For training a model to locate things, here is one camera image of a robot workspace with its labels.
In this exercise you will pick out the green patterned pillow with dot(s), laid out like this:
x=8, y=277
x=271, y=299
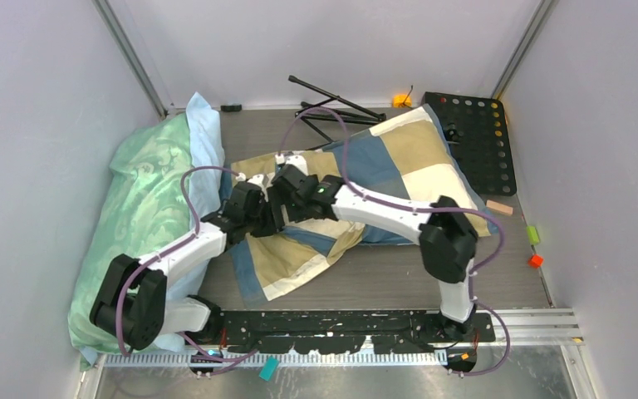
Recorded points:
x=144, y=210

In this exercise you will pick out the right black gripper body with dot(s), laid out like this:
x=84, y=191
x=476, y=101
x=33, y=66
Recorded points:
x=295, y=207

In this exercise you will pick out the black perforated board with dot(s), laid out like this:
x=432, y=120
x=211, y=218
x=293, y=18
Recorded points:
x=477, y=132

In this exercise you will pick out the blue beige checkered pillow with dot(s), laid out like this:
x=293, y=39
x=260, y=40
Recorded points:
x=405, y=157

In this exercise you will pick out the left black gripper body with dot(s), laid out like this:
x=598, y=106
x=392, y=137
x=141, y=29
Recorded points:
x=261, y=223

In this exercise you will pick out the teal tape piece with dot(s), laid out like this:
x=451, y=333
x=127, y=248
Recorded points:
x=269, y=368

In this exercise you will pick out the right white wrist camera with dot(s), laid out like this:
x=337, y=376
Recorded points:
x=297, y=161

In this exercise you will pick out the light blue pillow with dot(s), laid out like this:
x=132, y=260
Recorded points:
x=206, y=149

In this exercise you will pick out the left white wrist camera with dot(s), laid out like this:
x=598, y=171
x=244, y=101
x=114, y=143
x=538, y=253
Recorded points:
x=259, y=180

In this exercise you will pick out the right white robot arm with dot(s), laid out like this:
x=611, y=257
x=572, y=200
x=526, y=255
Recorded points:
x=441, y=229

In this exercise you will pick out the black folding tripod stand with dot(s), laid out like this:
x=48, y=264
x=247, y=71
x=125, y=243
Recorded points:
x=332, y=108

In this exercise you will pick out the aluminium slotted rail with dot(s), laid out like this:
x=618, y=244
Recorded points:
x=513, y=328

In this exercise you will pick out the orange small block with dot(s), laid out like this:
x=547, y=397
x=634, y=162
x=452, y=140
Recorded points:
x=401, y=101

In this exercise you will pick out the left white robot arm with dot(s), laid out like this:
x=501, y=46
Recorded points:
x=132, y=302

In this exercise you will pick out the tan wooden block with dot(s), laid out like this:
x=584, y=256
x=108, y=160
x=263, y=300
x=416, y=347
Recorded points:
x=499, y=207

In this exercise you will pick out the green small block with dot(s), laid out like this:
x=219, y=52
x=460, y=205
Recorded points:
x=533, y=235

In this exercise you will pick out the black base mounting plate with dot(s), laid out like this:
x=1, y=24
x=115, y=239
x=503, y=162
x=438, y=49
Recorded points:
x=340, y=332

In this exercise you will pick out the small black clip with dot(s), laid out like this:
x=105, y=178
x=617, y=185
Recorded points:
x=230, y=108

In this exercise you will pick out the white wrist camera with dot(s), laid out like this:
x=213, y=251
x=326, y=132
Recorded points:
x=297, y=161
x=259, y=180

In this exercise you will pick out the red small block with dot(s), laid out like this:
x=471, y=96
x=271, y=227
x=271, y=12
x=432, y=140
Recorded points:
x=536, y=261

